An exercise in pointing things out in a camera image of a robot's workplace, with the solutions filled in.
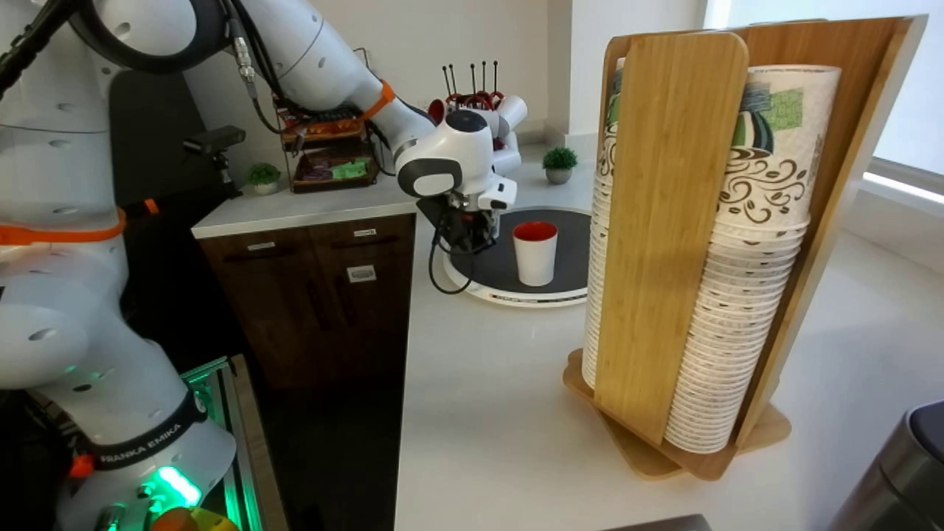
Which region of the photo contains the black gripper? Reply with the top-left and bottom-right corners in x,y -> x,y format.
417,195 -> 499,259

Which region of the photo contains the round white rotating tray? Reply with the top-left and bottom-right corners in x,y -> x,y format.
446,207 -> 589,310

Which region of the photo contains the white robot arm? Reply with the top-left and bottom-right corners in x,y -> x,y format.
0,0 -> 516,531

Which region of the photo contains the white mug red interior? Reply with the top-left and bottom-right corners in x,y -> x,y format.
514,222 -> 558,287

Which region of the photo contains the small green potted plant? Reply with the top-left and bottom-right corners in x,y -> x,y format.
544,145 -> 577,183

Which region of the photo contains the white mug on rack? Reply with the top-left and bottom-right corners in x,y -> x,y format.
487,95 -> 527,170

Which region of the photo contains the black mug tree rack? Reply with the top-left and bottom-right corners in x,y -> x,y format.
439,60 -> 504,108

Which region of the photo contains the snack basket rack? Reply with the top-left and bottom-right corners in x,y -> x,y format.
278,107 -> 378,192

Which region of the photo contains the dark wooden cabinet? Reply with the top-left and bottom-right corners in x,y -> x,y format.
194,213 -> 420,396

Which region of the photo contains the small green plant left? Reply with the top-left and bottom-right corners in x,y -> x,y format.
241,161 -> 284,195

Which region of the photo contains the wooden cup dispenser stand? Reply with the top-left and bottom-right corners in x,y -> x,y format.
567,15 -> 927,480

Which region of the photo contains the stack of paper cups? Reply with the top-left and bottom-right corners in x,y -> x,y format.
663,65 -> 841,453

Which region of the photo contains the grey trash bin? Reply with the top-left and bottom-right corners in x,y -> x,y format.
830,400 -> 944,531

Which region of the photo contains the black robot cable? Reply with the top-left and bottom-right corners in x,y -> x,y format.
424,231 -> 479,299

